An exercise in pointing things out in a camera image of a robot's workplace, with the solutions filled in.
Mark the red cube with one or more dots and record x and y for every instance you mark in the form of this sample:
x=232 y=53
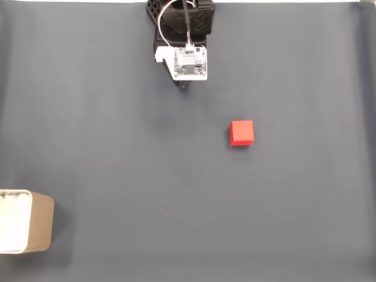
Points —
x=241 y=132

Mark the grey table mat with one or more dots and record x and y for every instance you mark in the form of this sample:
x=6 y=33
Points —
x=188 y=191

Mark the white camera board mount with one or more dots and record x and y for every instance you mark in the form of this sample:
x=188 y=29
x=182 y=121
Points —
x=191 y=63

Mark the beige plastic box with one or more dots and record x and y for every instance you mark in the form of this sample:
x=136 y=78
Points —
x=41 y=223

